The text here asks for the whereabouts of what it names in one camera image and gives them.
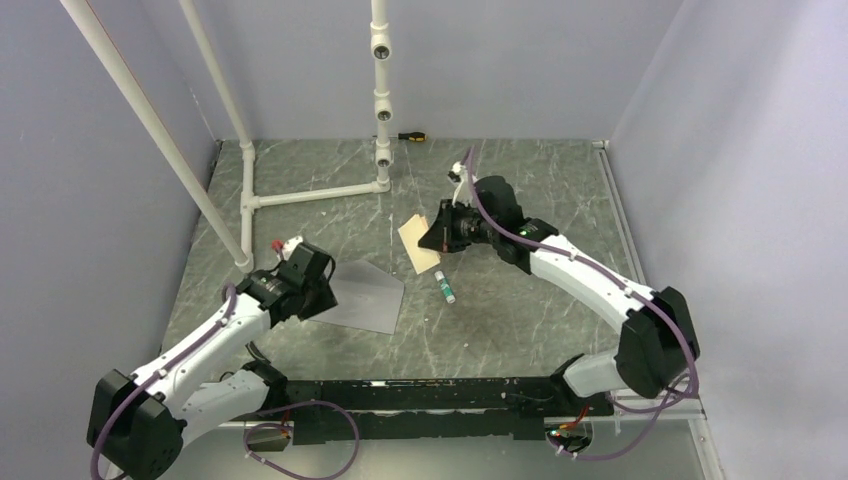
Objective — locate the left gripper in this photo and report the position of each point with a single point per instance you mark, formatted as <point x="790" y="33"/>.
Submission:
<point x="324" y="301"/>

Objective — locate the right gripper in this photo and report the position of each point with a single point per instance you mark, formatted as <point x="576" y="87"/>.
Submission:
<point x="441" y="235"/>

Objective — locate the orange letter paper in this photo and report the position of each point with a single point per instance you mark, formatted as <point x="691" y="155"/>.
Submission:
<point x="411" y="232"/>

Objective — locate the green white glue stick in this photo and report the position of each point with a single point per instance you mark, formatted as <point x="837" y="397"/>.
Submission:
<point x="445" y="287"/>

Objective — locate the grey envelope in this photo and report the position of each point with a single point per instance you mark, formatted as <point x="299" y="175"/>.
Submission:
<point x="367" y="297"/>

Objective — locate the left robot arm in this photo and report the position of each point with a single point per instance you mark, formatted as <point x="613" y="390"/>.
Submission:
<point x="141" y="421"/>

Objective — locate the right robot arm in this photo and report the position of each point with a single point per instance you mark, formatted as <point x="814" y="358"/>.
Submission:
<point x="657" y="343"/>

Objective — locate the yellow black screwdriver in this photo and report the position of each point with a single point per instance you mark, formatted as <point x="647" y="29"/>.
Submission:
<point x="416" y="136"/>

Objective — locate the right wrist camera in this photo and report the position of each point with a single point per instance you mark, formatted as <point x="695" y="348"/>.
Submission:
<point x="459" y="176"/>

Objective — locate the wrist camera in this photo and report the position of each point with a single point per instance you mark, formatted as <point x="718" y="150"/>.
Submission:
<point x="459" y="176"/>
<point x="284" y="249"/>

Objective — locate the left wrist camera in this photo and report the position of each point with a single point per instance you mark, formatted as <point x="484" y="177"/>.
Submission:
<point x="284" y="249"/>

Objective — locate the white pvc pipe frame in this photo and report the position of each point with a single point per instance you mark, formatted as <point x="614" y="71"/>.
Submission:
<point x="246" y="113"/>

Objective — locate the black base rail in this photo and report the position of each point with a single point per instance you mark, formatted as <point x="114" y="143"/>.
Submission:
<point x="521" y="408"/>

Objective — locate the aluminium table edge rail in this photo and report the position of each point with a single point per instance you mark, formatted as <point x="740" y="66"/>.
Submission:
<point x="705" y="448"/>

